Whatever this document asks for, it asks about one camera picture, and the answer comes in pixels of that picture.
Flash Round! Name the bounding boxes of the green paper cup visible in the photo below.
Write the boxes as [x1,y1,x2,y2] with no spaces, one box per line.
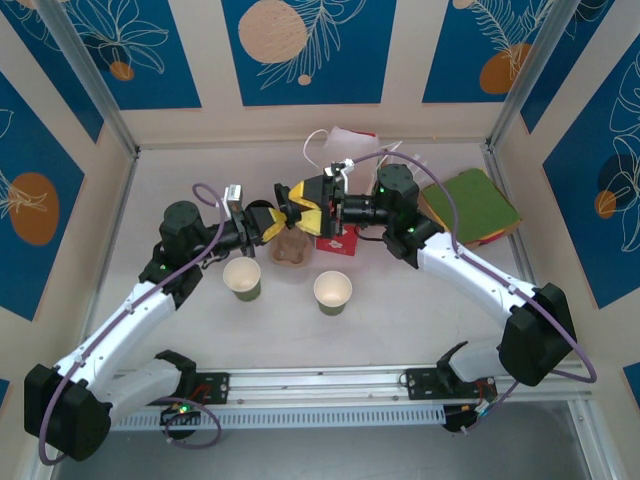
[313,270,353,318]
[222,258,263,303]

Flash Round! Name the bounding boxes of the red white paper bag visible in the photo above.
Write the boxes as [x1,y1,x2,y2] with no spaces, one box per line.
[303,126,381,258]

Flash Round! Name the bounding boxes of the green-topped paper napkin stack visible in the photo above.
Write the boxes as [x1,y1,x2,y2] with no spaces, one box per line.
[420,167,523,246]

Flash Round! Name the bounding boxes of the green brown napkin stack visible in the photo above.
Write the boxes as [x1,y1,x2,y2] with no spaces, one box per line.
[417,167,523,248]

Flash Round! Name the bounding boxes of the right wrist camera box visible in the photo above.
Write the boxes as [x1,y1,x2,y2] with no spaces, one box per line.
[323,158,354,187]

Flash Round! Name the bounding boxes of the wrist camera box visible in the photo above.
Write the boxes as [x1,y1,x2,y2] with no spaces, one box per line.
[224,184,245,214]
[323,158,354,187]

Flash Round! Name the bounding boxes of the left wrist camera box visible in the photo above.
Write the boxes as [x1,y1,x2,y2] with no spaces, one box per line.
[224,184,245,214]

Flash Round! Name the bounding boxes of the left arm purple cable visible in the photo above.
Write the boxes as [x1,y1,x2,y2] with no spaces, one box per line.
[38,182,236,466]

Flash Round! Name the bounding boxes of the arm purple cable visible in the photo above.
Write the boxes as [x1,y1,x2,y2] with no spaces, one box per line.
[349,152,599,436]
[38,182,236,466]

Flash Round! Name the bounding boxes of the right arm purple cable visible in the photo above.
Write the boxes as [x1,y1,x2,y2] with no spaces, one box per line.
[349,152,599,436]

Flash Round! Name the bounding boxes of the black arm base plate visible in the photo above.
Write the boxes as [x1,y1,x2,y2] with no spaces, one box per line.
[138,372,231,406]
[402,367,499,401]

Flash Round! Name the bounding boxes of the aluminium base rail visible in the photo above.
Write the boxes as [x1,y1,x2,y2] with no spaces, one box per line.
[42,360,594,410]

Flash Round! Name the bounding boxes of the aluminium frame post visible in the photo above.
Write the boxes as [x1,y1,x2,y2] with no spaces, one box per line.
[34,0,142,157]
[487,0,585,151]

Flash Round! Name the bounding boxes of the white slotted cable duct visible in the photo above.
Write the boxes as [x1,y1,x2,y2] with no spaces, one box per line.
[63,404,446,432]

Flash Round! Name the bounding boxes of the aluminium frame leg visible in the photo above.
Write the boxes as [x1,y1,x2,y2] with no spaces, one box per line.
[27,409,66,480]
[567,399,619,480]

